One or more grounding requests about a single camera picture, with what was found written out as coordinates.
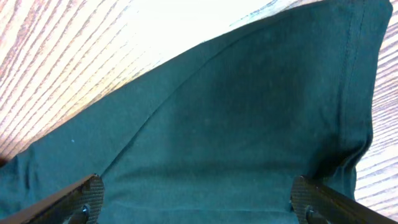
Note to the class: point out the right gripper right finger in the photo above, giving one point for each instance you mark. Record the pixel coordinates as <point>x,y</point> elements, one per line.
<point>315,203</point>

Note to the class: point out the black t-shirt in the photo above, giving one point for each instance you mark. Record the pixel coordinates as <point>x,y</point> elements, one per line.
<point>218,133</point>

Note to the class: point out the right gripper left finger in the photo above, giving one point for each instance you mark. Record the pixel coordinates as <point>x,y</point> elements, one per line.
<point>80,202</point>

